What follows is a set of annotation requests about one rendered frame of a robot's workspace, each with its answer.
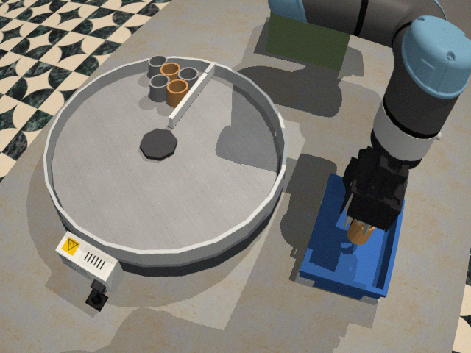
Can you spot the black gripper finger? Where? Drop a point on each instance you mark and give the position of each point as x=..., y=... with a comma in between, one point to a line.
x=347, y=180
x=366, y=227

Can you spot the bronze bushing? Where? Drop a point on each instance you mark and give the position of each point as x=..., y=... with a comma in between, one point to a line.
x=355, y=233
x=174, y=95
x=169, y=70

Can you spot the blue plastic crate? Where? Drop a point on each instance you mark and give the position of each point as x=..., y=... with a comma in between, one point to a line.
x=361, y=271

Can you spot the grey metal sleeve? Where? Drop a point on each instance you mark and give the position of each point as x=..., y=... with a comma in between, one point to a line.
x=157, y=93
x=190, y=75
x=155, y=63

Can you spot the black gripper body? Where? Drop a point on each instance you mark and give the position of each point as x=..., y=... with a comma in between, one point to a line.
x=372, y=205

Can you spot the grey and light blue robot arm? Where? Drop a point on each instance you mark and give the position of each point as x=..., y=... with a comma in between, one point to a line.
x=432, y=62

